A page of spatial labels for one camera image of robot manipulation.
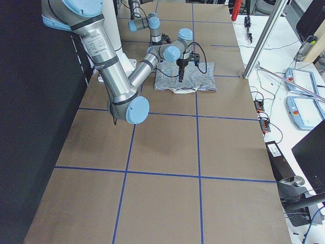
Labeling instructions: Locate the navy white striped polo shirt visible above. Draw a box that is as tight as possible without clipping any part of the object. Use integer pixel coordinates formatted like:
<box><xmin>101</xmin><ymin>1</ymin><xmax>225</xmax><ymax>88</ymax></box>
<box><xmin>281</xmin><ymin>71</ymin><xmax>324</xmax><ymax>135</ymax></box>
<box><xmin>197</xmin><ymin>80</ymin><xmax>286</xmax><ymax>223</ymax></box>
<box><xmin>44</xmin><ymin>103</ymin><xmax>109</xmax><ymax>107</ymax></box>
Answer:
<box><xmin>154</xmin><ymin>61</ymin><xmax>217</xmax><ymax>94</ymax></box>

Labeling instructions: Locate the upper blue teach pendant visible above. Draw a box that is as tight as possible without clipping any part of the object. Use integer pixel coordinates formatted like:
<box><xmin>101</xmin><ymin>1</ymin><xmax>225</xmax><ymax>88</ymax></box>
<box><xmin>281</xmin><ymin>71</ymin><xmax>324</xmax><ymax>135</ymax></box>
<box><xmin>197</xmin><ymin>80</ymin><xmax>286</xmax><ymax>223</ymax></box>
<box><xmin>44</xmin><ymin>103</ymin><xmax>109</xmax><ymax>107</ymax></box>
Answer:
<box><xmin>285</xmin><ymin>68</ymin><xmax>319</xmax><ymax>95</ymax></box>

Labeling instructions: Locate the black tripod stand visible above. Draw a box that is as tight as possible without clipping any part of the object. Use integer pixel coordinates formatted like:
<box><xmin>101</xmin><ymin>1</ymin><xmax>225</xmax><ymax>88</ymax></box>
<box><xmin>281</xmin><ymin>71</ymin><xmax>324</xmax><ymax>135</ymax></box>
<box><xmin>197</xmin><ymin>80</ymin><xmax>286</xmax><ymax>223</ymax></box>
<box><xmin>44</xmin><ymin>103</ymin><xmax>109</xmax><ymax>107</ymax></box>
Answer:
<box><xmin>244</xmin><ymin>0</ymin><xmax>253</xmax><ymax>43</ymax></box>

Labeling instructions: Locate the lower blue teach pendant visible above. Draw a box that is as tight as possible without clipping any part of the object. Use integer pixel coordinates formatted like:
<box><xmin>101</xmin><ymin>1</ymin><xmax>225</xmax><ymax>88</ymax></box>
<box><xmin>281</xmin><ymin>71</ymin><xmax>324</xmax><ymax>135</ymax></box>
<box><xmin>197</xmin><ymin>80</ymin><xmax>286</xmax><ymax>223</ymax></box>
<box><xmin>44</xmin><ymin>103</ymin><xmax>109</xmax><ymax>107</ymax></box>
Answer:
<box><xmin>286</xmin><ymin>96</ymin><xmax>324</xmax><ymax>131</ymax></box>

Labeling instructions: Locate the black box with label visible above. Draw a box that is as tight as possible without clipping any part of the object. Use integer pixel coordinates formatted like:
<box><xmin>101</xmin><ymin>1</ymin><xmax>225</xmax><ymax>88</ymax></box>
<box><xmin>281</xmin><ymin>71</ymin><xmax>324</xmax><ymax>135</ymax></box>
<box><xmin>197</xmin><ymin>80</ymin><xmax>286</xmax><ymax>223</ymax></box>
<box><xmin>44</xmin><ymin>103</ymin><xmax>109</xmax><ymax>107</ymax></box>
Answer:
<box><xmin>265</xmin><ymin>141</ymin><xmax>296</xmax><ymax>181</ymax></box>

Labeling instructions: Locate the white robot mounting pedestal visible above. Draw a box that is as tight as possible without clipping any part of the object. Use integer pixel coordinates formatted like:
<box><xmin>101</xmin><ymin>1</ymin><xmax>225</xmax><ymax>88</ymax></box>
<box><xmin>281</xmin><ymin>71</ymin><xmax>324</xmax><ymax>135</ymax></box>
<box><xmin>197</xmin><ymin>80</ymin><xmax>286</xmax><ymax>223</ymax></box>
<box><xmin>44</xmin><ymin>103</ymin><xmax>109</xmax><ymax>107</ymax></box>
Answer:
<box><xmin>102</xmin><ymin>0</ymin><xmax>137</xmax><ymax>77</ymax></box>

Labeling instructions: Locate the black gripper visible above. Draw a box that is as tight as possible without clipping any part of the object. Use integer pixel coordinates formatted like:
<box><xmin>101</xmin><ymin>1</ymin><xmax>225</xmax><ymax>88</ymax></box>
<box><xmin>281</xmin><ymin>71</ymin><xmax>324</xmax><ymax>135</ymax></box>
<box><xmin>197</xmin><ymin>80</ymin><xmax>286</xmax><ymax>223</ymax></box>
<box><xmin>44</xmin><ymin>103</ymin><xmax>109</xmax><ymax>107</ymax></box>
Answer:
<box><xmin>176</xmin><ymin>58</ymin><xmax>188</xmax><ymax>82</ymax></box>

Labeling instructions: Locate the red cylinder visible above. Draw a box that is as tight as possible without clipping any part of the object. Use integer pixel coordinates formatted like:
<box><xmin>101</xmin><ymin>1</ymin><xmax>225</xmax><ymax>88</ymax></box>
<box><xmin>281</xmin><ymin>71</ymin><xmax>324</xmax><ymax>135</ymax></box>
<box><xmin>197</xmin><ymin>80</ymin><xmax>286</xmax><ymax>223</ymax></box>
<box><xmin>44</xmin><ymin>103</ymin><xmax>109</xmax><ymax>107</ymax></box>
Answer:
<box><xmin>231</xmin><ymin>0</ymin><xmax>243</xmax><ymax>21</ymax></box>

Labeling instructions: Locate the orange black connector block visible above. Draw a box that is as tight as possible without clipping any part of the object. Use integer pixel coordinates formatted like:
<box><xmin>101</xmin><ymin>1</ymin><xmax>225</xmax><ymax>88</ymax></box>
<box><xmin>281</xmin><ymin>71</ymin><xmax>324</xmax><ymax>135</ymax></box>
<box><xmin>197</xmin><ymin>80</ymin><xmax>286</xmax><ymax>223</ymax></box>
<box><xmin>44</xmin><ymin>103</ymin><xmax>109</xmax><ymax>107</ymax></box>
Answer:
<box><xmin>253</xmin><ymin>100</ymin><xmax>265</xmax><ymax>113</ymax></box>

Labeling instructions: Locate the white reacher grabber stick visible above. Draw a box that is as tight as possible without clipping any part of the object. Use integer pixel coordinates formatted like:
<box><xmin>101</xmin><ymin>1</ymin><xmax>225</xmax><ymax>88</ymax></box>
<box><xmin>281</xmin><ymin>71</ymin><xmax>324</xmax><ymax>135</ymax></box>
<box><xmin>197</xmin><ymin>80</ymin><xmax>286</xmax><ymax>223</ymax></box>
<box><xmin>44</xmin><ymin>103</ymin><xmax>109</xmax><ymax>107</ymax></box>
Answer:
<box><xmin>254</xmin><ymin>62</ymin><xmax>325</xmax><ymax>103</ymax></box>

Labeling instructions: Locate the aluminium frame post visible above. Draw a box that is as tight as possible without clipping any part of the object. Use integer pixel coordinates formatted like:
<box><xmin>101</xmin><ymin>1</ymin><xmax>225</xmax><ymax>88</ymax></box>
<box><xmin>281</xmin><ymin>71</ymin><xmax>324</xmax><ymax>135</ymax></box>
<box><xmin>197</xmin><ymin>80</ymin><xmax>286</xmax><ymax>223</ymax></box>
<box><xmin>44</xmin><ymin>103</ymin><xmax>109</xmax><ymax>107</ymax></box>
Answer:
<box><xmin>243</xmin><ymin>0</ymin><xmax>287</xmax><ymax>79</ymax></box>

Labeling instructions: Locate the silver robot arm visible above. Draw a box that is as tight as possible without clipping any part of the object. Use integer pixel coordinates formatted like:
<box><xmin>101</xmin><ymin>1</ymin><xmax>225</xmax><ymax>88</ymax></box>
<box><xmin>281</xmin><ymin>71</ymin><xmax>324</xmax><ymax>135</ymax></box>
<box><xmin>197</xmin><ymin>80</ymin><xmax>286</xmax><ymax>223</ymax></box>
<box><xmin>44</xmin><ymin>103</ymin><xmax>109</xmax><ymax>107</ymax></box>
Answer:
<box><xmin>128</xmin><ymin>0</ymin><xmax>163</xmax><ymax>46</ymax></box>
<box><xmin>41</xmin><ymin>1</ymin><xmax>193</xmax><ymax>124</ymax></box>

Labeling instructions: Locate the blue teach pendant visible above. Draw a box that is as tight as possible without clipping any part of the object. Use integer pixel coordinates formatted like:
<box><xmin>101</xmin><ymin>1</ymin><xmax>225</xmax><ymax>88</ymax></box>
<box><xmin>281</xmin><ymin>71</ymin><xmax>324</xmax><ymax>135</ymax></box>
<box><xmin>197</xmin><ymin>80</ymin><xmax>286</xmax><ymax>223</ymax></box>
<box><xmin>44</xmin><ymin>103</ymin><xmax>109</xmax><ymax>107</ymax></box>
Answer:
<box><xmin>286</xmin><ymin>96</ymin><xmax>324</xmax><ymax>131</ymax></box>
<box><xmin>285</xmin><ymin>68</ymin><xmax>319</xmax><ymax>95</ymax></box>

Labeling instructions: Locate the black monitor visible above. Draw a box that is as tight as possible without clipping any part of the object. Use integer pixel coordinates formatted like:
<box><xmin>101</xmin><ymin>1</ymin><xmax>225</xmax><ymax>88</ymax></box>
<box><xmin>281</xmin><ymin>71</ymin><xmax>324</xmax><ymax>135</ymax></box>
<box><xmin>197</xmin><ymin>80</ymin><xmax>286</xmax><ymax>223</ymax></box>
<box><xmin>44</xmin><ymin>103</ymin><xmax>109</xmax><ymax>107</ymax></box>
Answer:
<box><xmin>291</xmin><ymin>120</ymin><xmax>325</xmax><ymax>189</ymax></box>

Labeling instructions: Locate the black camera cable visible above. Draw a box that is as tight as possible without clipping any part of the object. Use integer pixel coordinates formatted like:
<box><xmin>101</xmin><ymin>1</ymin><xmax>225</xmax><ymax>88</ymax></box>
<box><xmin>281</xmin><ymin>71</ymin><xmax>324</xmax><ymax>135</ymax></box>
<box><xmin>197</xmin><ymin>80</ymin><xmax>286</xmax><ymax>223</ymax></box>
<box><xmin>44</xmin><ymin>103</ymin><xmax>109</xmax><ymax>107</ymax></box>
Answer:
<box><xmin>158</xmin><ymin>42</ymin><xmax>208</xmax><ymax>78</ymax></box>
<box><xmin>121</xmin><ymin>0</ymin><xmax>149</xmax><ymax>20</ymax></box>

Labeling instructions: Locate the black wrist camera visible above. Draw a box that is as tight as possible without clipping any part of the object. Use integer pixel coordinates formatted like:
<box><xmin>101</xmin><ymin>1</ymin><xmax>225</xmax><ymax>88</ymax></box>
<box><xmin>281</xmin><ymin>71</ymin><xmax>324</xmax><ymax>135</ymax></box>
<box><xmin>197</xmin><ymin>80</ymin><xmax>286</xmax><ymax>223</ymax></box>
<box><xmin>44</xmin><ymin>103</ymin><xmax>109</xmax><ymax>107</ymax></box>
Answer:
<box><xmin>188</xmin><ymin>51</ymin><xmax>200</xmax><ymax>67</ymax></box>
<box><xmin>161</xmin><ymin>33</ymin><xmax>171</xmax><ymax>44</ymax></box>

